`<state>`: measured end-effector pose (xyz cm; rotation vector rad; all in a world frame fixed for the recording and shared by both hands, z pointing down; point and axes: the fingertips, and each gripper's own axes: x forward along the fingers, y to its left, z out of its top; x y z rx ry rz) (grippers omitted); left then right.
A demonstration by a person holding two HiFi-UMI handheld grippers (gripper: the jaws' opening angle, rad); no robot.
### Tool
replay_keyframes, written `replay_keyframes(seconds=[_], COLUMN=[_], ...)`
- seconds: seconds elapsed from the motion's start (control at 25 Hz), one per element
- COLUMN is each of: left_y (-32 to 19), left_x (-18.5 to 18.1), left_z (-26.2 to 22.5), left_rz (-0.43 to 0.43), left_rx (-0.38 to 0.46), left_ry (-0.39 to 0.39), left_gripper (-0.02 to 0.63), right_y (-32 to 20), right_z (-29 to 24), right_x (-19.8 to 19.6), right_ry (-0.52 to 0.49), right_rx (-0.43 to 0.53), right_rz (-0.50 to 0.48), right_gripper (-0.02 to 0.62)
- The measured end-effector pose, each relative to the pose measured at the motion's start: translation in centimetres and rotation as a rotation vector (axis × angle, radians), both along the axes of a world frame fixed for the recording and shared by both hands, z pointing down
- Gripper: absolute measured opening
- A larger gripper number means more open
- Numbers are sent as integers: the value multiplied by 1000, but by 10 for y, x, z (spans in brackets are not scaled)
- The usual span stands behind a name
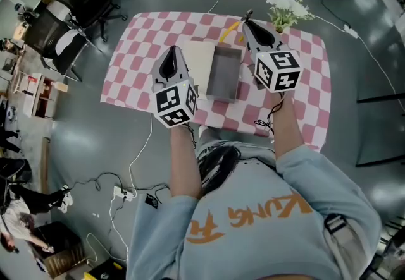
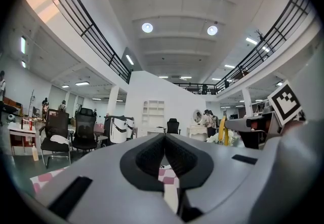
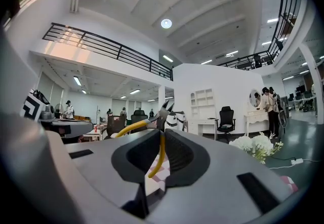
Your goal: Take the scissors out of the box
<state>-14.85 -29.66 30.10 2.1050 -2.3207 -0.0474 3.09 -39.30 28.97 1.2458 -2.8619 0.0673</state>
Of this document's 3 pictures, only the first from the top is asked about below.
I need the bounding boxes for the pink checkered tablecloth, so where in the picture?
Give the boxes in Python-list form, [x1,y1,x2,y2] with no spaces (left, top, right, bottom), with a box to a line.
[100,11,332,153]

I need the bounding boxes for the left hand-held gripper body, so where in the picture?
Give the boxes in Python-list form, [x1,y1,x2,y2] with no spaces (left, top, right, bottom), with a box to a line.
[151,50,199,130]

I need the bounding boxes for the black mesh office chair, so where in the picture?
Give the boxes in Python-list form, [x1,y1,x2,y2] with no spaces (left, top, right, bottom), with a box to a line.
[50,0,127,42]

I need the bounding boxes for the person's blue jeans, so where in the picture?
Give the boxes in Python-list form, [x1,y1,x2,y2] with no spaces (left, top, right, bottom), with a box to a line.
[196,128,276,159]

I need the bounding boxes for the grey shoulder strap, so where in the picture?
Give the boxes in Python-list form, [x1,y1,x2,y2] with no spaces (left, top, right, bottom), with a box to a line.
[324,214,377,280]

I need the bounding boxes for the grey cardboard box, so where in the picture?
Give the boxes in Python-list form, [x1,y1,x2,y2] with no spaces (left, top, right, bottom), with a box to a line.
[206,46,244,103]

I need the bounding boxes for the light blue sweatshirt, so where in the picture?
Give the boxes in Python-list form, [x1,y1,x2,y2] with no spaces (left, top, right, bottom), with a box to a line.
[126,142,382,280]

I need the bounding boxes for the yellow black toolbox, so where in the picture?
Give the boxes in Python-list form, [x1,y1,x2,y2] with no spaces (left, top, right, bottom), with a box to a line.
[82,258,127,280]

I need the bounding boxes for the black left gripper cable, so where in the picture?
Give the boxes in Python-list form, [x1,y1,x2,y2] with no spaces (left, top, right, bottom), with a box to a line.
[186,123,197,149]

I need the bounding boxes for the person's left forearm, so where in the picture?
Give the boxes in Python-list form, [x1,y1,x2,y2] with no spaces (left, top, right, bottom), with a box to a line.
[169,125,203,199]

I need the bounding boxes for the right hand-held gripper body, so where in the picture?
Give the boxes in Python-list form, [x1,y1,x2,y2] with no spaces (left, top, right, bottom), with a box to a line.
[249,27,303,94]

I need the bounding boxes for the person's right forearm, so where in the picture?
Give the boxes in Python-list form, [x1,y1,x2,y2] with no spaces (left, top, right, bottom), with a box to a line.
[270,92,306,159]

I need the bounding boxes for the small wooden shelf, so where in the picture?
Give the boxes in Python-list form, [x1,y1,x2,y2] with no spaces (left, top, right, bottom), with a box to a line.
[22,73,69,120]

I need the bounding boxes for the yellow-handled pliers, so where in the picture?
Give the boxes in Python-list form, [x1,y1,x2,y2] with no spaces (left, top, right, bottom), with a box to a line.
[220,9,254,44]

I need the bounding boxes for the white box lid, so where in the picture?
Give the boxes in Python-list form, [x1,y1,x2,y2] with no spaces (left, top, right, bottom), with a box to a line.
[183,40,216,101]

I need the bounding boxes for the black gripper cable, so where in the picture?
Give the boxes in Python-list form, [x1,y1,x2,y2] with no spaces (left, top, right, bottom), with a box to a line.
[254,92,294,134]
[186,123,197,149]

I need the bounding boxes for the black frame table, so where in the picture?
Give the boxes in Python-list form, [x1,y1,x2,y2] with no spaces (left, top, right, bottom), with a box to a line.
[356,24,405,167]

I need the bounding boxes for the thin black floor cable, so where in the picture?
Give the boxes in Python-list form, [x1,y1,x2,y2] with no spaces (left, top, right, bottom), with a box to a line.
[321,0,351,28]

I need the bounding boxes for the long white floor cable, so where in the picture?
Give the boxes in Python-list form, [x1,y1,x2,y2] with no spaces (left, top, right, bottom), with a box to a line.
[128,113,153,197]

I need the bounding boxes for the looped white floor cable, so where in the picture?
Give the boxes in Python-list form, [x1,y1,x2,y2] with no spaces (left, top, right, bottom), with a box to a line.
[87,196,130,265]

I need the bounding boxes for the white flower bouquet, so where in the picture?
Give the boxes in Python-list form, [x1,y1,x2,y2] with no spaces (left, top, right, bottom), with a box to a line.
[265,0,316,33]

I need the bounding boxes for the white power strip cable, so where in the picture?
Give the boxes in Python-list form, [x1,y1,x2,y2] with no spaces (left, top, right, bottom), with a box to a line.
[316,15,398,96]

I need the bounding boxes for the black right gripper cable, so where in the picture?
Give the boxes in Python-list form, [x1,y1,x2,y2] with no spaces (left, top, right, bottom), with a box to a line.
[254,92,294,134]

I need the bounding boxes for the wooden crate black top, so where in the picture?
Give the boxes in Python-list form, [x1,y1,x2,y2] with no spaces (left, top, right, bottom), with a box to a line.
[33,221,86,278]

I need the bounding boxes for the small black tag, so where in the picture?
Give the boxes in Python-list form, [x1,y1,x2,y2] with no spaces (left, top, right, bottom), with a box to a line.
[144,193,159,209]

